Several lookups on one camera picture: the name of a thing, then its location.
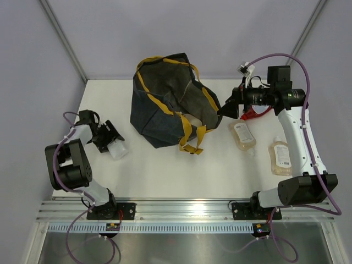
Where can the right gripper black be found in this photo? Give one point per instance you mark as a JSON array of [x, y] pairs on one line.
[[239, 95]]

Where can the cream lotion bottle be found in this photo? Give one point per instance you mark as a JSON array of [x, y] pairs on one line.
[[193, 120]]

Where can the right aluminium frame post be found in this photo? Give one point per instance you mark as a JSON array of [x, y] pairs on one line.
[[310, 25]]

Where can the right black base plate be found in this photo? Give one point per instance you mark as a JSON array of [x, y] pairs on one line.
[[243, 211]]

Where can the slotted cable duct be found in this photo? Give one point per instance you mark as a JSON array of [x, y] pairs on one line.
[[154, 228]]

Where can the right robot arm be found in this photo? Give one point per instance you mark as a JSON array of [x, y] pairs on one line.
[[311, 183]]

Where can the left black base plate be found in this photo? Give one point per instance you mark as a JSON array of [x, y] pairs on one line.
[[122, 210]]

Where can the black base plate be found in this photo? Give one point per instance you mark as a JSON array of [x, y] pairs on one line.
[[243, 211], [122, 210]]

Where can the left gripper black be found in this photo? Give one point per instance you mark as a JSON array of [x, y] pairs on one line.
[[110, 135]]

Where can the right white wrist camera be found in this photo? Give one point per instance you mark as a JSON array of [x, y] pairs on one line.
[[246, 70]]

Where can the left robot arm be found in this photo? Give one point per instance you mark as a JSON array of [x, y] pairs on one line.
[[69, 167]]

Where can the red bottle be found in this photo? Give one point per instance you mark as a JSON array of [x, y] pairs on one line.
[[255, 112]]

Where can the dark canvas bag yellow handles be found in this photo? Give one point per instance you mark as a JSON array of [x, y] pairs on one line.
[[164, 89]]

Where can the left aluminium frame post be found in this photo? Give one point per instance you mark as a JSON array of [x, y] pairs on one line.
[[55, 24]]

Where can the aluminium mounting rail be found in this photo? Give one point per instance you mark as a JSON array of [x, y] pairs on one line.
[[65, 209]]

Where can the aluminium frame post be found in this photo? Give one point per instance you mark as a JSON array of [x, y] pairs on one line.
[[55, 24], [310, 25]]

